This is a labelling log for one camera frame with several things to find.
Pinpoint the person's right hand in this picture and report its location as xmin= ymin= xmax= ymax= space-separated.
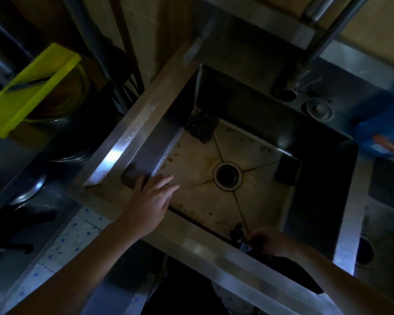
xmin=246 ymin=226 xmax=297 ymax=258

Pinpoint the person's left hand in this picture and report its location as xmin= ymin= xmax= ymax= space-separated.
xmin=118 ymin=175 xmax=180 ymax=242

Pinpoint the small dark bottle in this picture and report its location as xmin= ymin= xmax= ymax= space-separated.
xmin=229 ymin=222 xmax=254 ymax=254

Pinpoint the person's left forearm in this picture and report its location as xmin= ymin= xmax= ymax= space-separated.
xmin=6 ymin=217 xmax=144 ymax=315

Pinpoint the person's right forearm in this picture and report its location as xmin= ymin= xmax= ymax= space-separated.
xmin=289 ymin=244 xmax=394 ymax=315

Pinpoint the dark flat sponge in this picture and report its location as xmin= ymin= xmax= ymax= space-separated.
xmin=121 ymin=162 xmax=151 ymax=190

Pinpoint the round sink drain strainer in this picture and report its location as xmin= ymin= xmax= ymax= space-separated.
xmin=213 ymin=161 xmax=243 ymax=192

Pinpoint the dark scouring pad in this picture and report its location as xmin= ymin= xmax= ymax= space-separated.
xmin=183 ymin=108 xmax=220 ymax=144

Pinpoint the black rectangular sponge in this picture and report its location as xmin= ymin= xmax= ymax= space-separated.
xmin=274 ymin=155 xmax=301 ymax=187

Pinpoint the person's black clothing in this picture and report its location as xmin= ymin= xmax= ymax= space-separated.
xmin=141 ymin=256 xmax=230 ymax=315

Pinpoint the stainless steel sink basin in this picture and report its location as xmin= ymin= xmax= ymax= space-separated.
xmin=120 ymin=64 xmax=361 ymax=264

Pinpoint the steel pot lid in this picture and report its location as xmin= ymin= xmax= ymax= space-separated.
xmin=7 ymin=172 xmax=48 ymax=207

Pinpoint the round steel sink plug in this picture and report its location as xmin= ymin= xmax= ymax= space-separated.
xmin=305 ymin=96 xmax=335 ymax=122

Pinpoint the black stove grate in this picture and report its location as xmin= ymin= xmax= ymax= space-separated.
xmin=0 ymin=205 xmax=58 ymax=259

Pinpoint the yellow cutting board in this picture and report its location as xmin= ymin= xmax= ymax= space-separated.
xmin=0 ymin=42 xmax=82 ymax=139

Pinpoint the dark kitchen knife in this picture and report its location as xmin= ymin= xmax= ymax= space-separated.
xmin=6 ymin=75 xmax=55 ymax=94

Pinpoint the blue detergent packet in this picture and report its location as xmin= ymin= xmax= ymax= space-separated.
xmin=355 ymin=75 xmax=394 ymax=158

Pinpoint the steel faucet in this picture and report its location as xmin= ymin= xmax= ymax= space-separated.
xmin=272 ymin=0 xmax=372 ymax=103

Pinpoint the steel rack frame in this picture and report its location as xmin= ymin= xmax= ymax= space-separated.
xmin=61 ymin=0 xmax=145 ymax=115

